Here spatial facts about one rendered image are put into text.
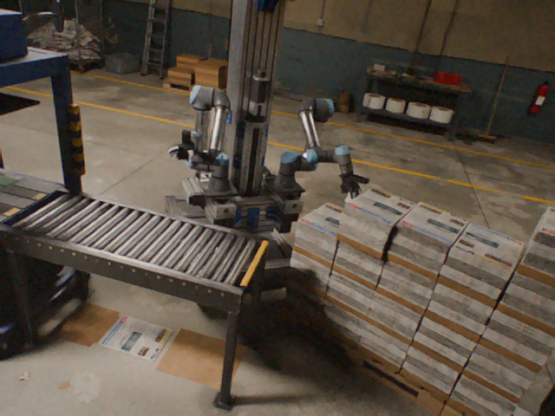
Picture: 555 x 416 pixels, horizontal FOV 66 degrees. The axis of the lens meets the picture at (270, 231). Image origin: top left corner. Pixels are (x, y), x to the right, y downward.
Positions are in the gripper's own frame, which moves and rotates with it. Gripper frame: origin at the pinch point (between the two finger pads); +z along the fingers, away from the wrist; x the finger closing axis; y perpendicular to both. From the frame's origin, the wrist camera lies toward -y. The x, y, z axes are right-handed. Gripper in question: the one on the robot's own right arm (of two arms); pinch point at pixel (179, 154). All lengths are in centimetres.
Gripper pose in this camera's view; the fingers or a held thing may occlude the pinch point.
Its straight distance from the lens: 226.4
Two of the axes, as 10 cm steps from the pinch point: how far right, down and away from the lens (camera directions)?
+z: -0.7, 5.0, -8.6
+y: -2.6, 8.2, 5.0
